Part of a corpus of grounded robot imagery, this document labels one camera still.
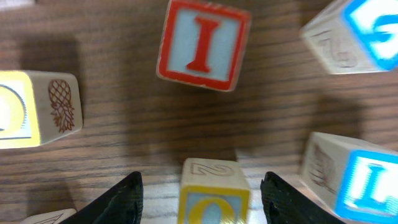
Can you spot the red I wooden block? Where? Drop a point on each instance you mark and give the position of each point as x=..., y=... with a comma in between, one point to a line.
x=203, y=44

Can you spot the yellow o block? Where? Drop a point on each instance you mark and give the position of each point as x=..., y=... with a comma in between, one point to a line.
x=38, y=107
x=213, y=191

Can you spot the yellow 8 wooden block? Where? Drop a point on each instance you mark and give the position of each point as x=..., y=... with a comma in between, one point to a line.
x=50, y=217

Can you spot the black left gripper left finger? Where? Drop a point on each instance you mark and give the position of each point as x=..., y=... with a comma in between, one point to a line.
x=121, y=204

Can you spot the blue L block centre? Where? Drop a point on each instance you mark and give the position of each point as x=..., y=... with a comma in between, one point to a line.
x=354, y=178

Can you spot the blue 2 wooden block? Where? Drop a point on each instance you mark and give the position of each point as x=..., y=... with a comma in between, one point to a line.
x=358, y=36

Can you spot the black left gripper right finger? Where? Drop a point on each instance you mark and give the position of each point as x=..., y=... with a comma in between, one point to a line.
x=284, y=204

